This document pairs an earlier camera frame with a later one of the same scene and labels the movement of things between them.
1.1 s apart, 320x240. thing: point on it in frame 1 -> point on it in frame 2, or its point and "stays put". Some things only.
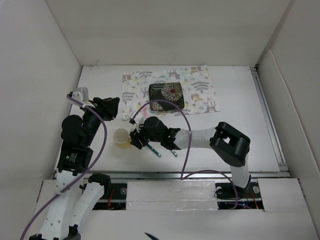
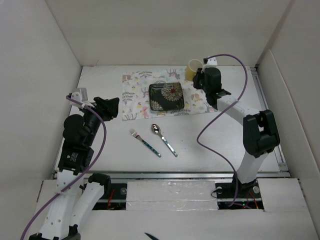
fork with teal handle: [148, 145] stays put
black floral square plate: [173, 92] stays put
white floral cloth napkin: [199, 94] stays put
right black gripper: [135, 136] -> [196, 86]
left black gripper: [109, 106] stays put
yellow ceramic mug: [121, 137] -> [192, 68]
